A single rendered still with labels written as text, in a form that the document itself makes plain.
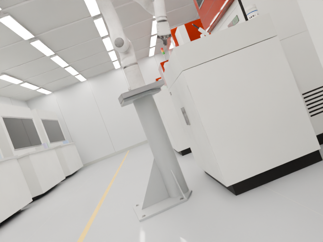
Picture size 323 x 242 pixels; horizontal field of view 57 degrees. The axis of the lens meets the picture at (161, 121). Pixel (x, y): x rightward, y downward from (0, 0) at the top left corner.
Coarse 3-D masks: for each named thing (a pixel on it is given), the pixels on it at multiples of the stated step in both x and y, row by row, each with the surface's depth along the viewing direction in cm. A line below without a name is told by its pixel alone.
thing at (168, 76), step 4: (168, 64) 218; (168, 68) 224; (164, 72) 252; (168, 72) 231; (172, 72) 214; (164, 76) 262; (168, 76) 240; (172, 76) 221; (168, 80) 248; (172, 80) 228; (168, 84) 256; (172, 84) 236; (168, 88) 267
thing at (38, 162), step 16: (0, 112) 568; (16, 112) 642; (0, 128) 553; (16, 128) 611; (32, 128) 699; (0, 144) 553; (16, 144) 583; (32, 144) 662; (48, 144) 703; (32, 160) 571; (48, 160) 656; (32, 176) 564; (48, 176) 620; (64, 176) 725; (32, 192) 563
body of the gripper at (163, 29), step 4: (164, 20) 219; (156, 24) 221; (160, 24) 220; (164, 24) 220; (168, 24) 221; (156, 28) 222; (160, 28) 220; (164, 28) 220; (168, 28) 220; (160, 32) 220; (164, 32) 220; (168, 32) 221; (160, 36) 225; (164, 36) 225
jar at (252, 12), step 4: (252, 4) 186; (248, 8) 187; (252, 8) 187; (256, 8) 187; (248, 12) 188; (252, 12) 186; (256, 12) 186; (248, 16) 189; (252, 16) 187; (256, 16) 186
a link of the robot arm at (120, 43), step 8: (96, 0) 218; (104, 0) 218; (104, 8) 221; (112, 8) 223; (104, 16) 224; (112, 16) 222; (112, 24) 222; (120, 24) 224; (112, 32) 221; (120, 32) 219; (112, 40) 219; (120, 40) 217; (128, 40) 224; (120, 48) 218; (128, 48) 226
